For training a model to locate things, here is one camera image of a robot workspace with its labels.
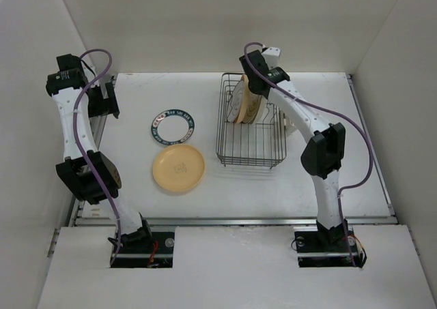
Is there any green rimmed lettered plate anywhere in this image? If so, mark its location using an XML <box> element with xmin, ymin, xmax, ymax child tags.
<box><xmin>150</xmin><ymin>109</ymin><xmax>195</xmax><ymax>146</ymax></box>

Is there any yellow plastic plate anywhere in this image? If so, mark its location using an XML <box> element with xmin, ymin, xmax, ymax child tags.
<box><xmin>152</xmin><ymin>144</ymin><xmax>206</xmax><ymax>193</ymax></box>

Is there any cream plastic plate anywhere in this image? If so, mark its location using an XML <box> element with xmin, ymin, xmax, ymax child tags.
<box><xmin>236</xmin><ymin>74</ymin><xmax>264</xmax><ymax>124</ymax></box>

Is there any white plate with grey rings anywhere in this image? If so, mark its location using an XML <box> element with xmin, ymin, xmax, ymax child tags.
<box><xmin>226</xmin><ymin>80</ymin><xmax>245</xmax><ymax>123</ymax></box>

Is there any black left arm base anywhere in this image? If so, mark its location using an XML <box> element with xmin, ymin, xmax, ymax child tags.
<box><xmin>110</xmin><ymin>231</ymin><xmax>175</xmax><ymax>269</ymax></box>

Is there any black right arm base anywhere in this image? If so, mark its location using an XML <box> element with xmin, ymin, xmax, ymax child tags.
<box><xmin>291</xmin><ymin>226</ymin><xmax>367</xmax><ymax>268</ymax></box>

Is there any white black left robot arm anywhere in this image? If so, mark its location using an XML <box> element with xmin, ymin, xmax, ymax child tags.
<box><xmin>46</xmin><ymin>54</ymin><xmax>153</xmax><ymax>252</ymax></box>

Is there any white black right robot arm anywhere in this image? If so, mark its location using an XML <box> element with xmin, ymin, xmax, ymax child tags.
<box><xmin>239</xmin><ymin>50</ymin><xmax>346</xmax><ymax>250</ymax></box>

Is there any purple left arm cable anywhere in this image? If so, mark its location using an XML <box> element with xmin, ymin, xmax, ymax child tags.
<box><xmin>74</xmin><ymin>48</ymin><xmax>124</xmax><ymax>265</ymax></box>

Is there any grey wire dish rack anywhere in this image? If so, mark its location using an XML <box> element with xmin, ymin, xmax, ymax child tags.
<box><xmin>215</xmin><ymin>73</ymin><xmax>287</xmax><ymax>168</ymax></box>

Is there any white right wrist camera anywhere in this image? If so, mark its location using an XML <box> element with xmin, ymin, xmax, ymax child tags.
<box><xmin>262</xmin><ymin>47</ymin><xmax>281</xmax><ymax>70</ymax></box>

